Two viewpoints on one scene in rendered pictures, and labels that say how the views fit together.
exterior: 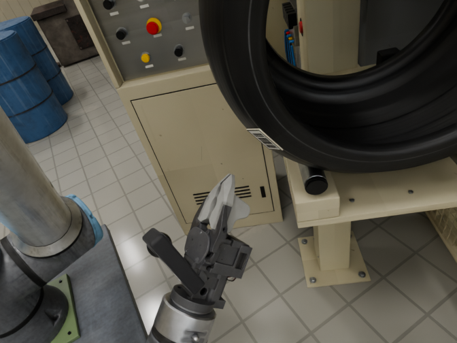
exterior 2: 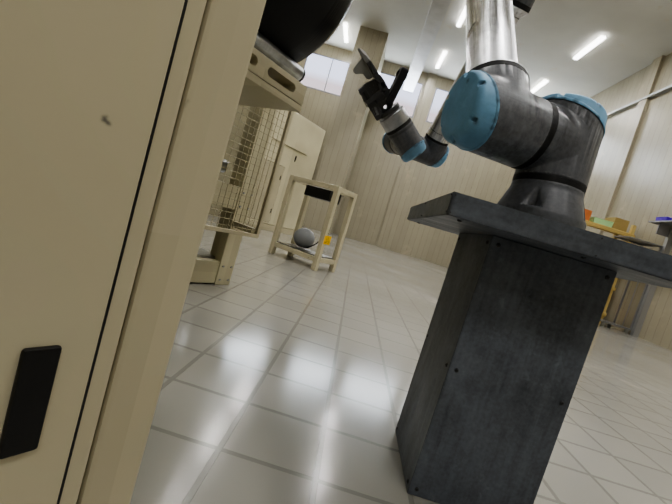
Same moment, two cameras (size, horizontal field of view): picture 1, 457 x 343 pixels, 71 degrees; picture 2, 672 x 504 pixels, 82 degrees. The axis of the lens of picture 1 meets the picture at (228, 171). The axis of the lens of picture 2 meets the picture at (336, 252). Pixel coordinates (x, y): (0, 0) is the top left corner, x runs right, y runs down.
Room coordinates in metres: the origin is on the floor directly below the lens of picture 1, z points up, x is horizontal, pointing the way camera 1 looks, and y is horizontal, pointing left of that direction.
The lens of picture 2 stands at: (1.49, 0.56, 0.50)
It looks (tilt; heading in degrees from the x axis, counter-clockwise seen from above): 4 degrees down; 202
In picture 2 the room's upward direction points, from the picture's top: 17 degrees clockwise
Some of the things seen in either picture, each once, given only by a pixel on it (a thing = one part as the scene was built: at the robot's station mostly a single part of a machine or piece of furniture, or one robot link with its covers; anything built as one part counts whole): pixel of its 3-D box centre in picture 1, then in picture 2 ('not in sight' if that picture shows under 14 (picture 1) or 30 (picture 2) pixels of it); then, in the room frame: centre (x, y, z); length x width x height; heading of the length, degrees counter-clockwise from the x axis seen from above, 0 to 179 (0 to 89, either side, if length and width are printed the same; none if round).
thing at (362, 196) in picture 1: (360, 159); (218, 78); (0.59, -0.32, 0.80); 0.37 x 0.36 x 0.02; 80
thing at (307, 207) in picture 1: (302, 156); (254, 67); (0.61, -0.19, 0.83); 0.36 x 0.09 x 0.06; 170
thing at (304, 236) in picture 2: not in sight; (312, 223); (-1.93, -1.14, 0.40); 0.60 x 0.35 x 0.80; 80
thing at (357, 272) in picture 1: (331, 256); not in sight; (0.84, -0.35, 0.01); 0.27 x 0.27 x 0.02; 80
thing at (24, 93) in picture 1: (20, 76); not in sight; (3.52, 1.78, 0.45); 1.22 x 0.75 x 0.90; 20
